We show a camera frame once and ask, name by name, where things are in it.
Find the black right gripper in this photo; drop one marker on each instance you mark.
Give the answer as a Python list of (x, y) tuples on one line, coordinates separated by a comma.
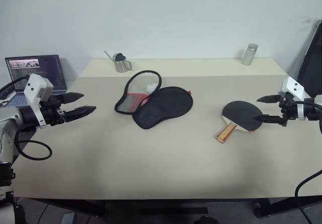
[(288, 108)]

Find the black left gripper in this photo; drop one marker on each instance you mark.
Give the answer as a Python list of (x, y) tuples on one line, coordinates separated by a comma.
[(51, 113)]

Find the black rubber table tennis paddle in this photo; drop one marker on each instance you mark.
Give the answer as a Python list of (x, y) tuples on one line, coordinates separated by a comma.
[(241, 113)]

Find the black red paddle case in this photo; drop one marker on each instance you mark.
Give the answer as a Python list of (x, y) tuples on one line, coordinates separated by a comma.
[(163, 108)]

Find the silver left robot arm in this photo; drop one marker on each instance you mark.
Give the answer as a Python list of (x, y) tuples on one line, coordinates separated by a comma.
[(10, 118)]

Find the open laptop computer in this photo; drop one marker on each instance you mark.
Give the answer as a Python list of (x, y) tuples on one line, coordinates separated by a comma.
[(35, 73)]

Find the thin metal straw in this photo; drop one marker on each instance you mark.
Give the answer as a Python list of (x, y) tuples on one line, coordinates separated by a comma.
[(109, 55)]

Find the stainless steel pitcher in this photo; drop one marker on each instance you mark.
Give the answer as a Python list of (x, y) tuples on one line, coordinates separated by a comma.
[(122, 66)]

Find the black chair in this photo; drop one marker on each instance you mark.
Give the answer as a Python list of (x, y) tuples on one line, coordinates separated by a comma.
[(313, 65)]

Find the black round object in pitcher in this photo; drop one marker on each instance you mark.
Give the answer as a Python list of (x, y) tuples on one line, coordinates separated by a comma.
[(119, 57)]

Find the dark rounded shape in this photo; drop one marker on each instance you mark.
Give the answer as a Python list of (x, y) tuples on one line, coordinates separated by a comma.
[(206, 220)]

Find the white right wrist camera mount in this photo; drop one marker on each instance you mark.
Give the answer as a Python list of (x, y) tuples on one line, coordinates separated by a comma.
[(293, 86)]

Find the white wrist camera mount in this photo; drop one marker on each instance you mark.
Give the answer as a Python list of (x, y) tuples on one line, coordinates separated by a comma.
[(35, 88), (293, 86)]

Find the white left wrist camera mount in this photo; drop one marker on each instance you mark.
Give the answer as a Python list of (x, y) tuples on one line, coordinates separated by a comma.
[(35, 88)]

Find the black table frame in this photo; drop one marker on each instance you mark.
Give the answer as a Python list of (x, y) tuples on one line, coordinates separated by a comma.
[(75, 206)]

